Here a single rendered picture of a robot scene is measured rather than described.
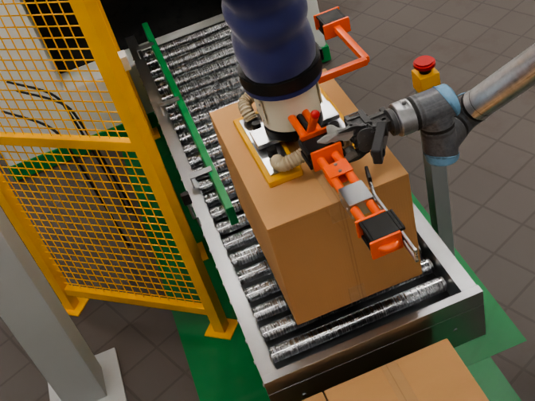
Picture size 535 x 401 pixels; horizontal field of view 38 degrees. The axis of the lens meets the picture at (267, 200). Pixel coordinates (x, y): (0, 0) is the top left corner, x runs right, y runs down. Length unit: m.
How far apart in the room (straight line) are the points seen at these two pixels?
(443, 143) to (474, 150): 1.72
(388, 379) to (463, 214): 1.33
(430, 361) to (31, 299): 1.35
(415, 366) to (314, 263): 0.44
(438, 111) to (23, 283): 1.49
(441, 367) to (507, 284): 0.96
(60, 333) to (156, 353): 0.51
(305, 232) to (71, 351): 1.26
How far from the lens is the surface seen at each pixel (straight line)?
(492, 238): 3.36
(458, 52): 4.46
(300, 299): 2.19
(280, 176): 2.09
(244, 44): 1.98
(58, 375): 3.08
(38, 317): 2.84
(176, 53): 3.95
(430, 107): 2.00
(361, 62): 2.24
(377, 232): 1.69
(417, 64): 2.52
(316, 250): 2.08
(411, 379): 2.29
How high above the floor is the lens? 2.44
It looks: 41 degrees down
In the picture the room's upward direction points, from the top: 17 degrees counter-clockwise
